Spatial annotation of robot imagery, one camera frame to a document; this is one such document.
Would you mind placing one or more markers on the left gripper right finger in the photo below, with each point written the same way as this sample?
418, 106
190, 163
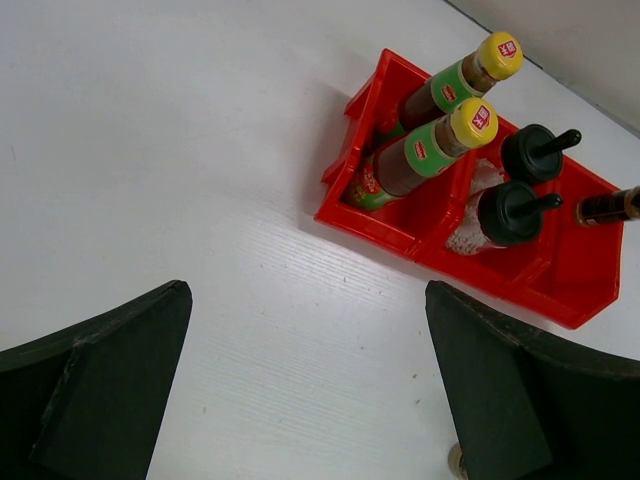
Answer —
527, 404

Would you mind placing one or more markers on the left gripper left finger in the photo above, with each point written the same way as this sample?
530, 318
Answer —
88, 401

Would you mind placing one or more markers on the white salt shaker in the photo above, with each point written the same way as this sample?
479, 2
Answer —
533, 155
501, 216

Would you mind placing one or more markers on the black-lid spice jar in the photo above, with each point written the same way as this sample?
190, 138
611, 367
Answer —
611, 208

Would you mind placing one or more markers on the red sauce bottle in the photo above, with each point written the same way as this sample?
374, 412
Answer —
497, 58
400, 166

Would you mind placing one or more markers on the red three-compartment tray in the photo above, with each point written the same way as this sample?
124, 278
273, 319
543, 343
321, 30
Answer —
568, 274

